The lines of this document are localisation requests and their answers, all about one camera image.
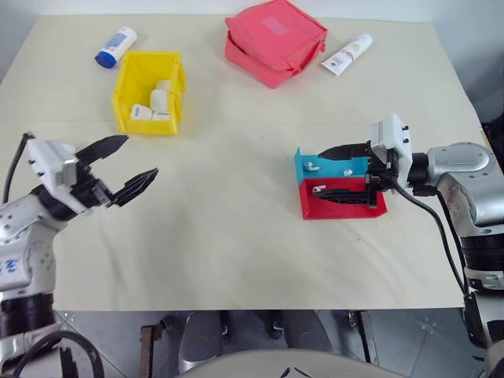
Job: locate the yellow plastic bin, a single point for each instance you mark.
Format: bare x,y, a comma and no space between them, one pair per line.
136,82

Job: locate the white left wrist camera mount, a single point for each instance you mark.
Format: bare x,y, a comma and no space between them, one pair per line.
47,161

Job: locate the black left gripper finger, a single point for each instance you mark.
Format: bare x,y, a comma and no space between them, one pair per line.
136,187
102,149

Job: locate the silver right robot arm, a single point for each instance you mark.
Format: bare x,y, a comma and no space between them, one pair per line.
460,165

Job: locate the teal plastic tray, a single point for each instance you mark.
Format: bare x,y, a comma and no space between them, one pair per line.
334,168

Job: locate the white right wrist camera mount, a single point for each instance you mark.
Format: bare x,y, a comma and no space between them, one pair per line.
395,134

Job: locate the grey metal frame bar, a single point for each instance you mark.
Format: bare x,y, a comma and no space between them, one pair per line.
362,334

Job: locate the red plastic tray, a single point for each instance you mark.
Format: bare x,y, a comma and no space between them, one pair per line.
338,211

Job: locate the white rounded robot torso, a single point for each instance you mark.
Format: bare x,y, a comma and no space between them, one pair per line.
287,366

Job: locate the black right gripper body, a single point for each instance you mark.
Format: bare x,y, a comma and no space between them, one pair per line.
380,177

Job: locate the white bottle with blue cap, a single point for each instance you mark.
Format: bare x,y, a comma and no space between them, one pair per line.
118,43

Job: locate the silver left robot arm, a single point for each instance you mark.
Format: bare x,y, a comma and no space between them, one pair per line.
23,244

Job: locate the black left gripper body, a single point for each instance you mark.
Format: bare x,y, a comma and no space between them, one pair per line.
92,191

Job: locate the dark rounded shape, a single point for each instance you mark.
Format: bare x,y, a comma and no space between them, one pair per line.
201,334
305,330

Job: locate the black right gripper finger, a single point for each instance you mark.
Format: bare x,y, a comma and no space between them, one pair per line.
346,197
346,151

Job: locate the white cream tube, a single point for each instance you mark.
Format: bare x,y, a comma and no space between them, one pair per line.
346,55

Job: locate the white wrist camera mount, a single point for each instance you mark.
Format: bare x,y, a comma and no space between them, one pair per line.
47,161
395,134

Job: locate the pink fabric zipper pouch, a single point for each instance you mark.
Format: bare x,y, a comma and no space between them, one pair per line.
271,39

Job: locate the rusty metal bracket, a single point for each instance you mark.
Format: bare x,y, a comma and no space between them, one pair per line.
151,350

